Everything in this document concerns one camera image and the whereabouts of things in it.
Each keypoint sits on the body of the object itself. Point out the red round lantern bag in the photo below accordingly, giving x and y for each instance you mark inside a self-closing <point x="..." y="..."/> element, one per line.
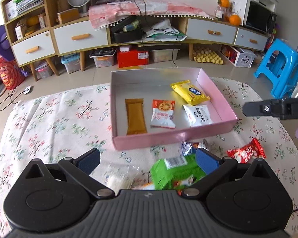
<point x="10" y="73"/>

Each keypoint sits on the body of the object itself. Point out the red white snack packet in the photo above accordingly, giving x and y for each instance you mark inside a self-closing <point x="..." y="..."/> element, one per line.
<point x="251" y="150"/>

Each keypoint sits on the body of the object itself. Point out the orange fruit lower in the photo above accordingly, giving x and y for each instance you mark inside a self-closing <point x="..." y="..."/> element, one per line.
<point x="235" y="20"/>

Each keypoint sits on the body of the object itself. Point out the green biscuit package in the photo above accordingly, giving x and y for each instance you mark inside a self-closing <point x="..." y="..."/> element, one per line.
<point x="176" y="173"/>

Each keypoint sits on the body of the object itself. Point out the pink cardboard box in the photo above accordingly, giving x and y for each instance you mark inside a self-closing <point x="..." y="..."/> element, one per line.
<point x="154" y="83"/>

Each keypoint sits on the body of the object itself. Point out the gold snack bar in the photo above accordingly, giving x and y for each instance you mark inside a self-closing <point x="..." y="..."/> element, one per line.
<point x="135" y="116"/>

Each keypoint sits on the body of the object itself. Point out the orange fruit upper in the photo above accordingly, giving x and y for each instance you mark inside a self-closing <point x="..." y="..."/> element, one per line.
<point x="223" y="3"/>

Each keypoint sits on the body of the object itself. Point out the clear plastic bin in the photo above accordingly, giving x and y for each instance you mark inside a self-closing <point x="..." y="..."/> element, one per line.
<point x="163" y="55"/>

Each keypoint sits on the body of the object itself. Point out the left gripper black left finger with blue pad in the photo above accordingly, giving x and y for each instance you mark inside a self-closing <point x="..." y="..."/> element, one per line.
<point x="78" y="172"/>

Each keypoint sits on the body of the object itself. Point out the white patterned box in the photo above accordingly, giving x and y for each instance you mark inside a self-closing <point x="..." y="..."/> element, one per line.
<point x="239" y="57"/>

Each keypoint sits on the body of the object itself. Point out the black microwave oven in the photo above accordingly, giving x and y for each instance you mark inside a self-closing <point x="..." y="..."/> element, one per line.
<point x="259" y="17"/>

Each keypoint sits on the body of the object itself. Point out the yellow egg tray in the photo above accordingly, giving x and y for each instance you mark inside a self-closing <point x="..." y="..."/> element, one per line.
<point x="206" y="55"/>

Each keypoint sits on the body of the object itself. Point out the blue white small packet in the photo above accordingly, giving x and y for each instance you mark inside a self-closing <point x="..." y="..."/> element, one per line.
<point x="188" y="147"/>

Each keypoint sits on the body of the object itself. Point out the red shoe box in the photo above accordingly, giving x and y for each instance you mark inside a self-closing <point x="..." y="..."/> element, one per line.
<point x="132" y="58"/>

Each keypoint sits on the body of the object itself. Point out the black storage case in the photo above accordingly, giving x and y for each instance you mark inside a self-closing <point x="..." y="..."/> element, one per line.
<point x="127" y="30"/>

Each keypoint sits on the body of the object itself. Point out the white small snack packet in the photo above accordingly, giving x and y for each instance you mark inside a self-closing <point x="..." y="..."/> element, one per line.
<point x="198" y="115"/>

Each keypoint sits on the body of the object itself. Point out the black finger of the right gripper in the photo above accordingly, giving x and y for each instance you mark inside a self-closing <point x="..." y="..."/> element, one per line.
<point x="269" y="107"/>

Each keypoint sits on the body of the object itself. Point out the blue lid plastic bin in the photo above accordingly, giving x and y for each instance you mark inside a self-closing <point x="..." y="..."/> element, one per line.
<point x="71" y="62"/>

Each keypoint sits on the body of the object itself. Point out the pink cherry cloth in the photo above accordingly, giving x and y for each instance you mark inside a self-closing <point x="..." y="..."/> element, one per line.
<point x="105" y="15"/>

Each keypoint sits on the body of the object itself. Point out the yellow snack packet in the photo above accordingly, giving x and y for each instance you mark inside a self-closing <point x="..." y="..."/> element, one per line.
<point x="189" y="92"/>

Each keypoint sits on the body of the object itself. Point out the clear white cracker pack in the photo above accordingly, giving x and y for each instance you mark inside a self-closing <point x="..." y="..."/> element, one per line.
<point x="120" y="177"/>

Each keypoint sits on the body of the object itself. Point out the orange fruit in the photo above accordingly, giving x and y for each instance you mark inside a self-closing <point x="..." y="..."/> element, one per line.
<point x="235" y="20"/>
<point x="223" y="3"/>

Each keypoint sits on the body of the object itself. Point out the blue plastic stool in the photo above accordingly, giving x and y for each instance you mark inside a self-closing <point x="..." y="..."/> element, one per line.
<point x="280" y="66"/>

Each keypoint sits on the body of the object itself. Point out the purple hat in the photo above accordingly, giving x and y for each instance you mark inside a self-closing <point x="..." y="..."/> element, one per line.
<point x="5" y="48"/>

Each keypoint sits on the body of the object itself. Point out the orange white biscuit packet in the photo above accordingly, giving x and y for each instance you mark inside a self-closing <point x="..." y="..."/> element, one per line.
<point x="163" y="114"/>

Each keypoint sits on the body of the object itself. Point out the floral tablecloth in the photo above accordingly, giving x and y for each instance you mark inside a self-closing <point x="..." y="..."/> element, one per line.
<point x="69" y="123"/>

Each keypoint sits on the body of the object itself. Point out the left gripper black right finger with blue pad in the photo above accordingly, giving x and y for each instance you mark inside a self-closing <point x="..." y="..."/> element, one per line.
<point x="216" y="169"/>

